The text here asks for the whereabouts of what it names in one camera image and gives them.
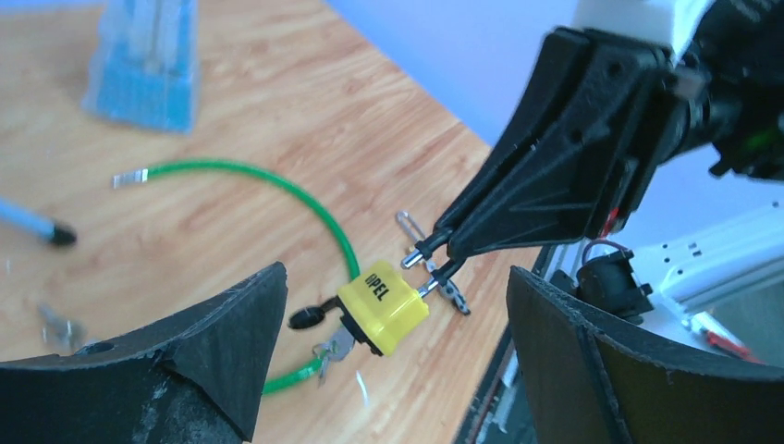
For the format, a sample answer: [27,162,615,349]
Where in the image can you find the green cable lock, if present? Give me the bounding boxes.
[112,159,361,396]

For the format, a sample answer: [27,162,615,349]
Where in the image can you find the yellow padlock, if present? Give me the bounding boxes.
[337,261,472,356]

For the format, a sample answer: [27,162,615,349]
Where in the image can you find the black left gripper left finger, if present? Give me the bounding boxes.
[1,263,288,443]

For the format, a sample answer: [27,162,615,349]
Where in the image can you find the black-headed key bunch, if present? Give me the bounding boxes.
[288,297,357,388]

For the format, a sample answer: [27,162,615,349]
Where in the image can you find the small brass padlock with keys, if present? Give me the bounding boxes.
[395,210,472,316]

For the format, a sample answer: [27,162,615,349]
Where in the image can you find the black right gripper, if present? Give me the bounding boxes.
[433,27,688,259]

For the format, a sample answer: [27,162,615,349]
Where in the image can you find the grey music stand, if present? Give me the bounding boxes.
[1,198,78,247]

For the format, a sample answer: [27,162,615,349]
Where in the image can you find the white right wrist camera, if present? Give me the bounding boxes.
[572,0,715,59]

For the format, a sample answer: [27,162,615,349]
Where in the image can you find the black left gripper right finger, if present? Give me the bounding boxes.
[507,266,783,443]

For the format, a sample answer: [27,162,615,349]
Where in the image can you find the blue translucent metronome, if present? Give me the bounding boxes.
[81,0,201,133]

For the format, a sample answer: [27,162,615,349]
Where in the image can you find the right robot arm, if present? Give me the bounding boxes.
[418,1,783,263]

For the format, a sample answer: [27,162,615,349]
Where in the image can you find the cable lock keys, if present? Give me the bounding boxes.
[38,303,88,354]

